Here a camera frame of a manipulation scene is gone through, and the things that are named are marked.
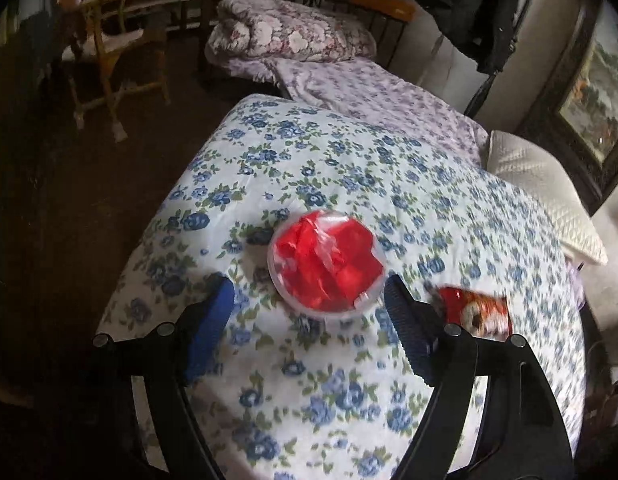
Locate blue floral blanket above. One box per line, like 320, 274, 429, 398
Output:
96, 92, 590, 480

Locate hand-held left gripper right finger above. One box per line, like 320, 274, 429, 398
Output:
383, 274, 577, 480

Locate clear plastic bowl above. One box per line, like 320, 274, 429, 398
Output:
267, 210, 389, 319

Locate white quilted pillow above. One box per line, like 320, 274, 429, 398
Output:
482, 130, 609, 267

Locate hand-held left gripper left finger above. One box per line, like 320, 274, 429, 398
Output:
91, 274, 236, 480

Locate light wooden armchair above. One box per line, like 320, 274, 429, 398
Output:
61, 0, 172, 141

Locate red snack packet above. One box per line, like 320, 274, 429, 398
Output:
431, 286, 514, 342

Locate folded pink floral quilt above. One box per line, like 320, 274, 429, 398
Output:
206, 0, 377, 63

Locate black jacket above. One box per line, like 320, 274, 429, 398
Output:
393, 0, 520, 73

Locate red plastic bag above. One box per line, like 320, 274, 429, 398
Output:
275, 212, 385, 311

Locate orange flat cushion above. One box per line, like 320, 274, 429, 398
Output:
351, 0, 417, 18

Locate purple floral bedsheet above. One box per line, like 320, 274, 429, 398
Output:
224, 55, 490, 166

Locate carved wooden painted screen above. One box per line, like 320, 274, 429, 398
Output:
519, 0, 618, 213

